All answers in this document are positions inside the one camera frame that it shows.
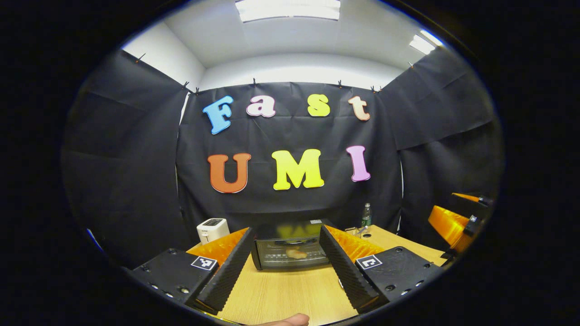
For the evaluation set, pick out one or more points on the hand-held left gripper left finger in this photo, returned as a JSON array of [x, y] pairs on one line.
[[226, 276]]

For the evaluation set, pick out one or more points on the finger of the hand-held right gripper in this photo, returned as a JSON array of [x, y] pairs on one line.
[[473, 201], [451, 228]]

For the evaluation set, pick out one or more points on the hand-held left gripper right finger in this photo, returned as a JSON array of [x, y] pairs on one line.
[[346, 271]]

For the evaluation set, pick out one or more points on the black electric oven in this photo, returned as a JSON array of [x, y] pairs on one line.
[[272, 260]]

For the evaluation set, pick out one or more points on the golden croissant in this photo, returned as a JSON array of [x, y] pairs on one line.
[[296, 253]]

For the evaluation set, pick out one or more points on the white toaster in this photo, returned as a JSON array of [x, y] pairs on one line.
[[212, 231]]

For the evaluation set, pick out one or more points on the green plastic bottle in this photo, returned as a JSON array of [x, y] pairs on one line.
[[366, 217]]

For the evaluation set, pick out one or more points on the black backdrop cloth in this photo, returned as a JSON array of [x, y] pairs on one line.
[[127, 158]]

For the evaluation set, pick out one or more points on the small ceiling light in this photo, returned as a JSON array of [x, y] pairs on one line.
[[423, 43]]

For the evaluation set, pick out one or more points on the long ceiling light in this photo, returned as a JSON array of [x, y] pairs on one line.
[[287, 10]]

